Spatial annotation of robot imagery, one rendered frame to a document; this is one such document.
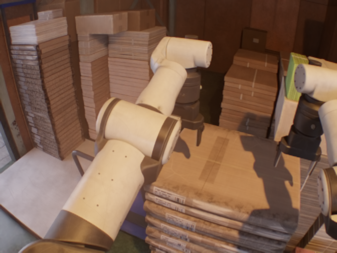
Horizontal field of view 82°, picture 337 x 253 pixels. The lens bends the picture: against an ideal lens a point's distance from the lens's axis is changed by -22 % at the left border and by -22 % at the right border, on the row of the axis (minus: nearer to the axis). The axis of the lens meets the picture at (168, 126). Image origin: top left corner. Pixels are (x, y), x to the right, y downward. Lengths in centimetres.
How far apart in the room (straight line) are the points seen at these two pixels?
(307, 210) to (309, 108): 88
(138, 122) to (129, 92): 202
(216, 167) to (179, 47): 40
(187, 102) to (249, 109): 172
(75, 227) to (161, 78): 32
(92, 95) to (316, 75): 212
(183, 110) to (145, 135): 27
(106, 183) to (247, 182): 50
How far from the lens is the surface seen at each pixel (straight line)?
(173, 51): 57
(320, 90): 54
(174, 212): 75
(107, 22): 204
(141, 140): 37
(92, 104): 244
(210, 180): 73
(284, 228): 69
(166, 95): 45
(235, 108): 229
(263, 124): 234
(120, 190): 34
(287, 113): 101
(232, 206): 67
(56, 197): 214
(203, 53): 54
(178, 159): 79
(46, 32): 208
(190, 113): 62
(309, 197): 128
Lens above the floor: 161
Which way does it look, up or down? 32 degrees down
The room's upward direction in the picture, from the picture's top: 1 degrees clockwise
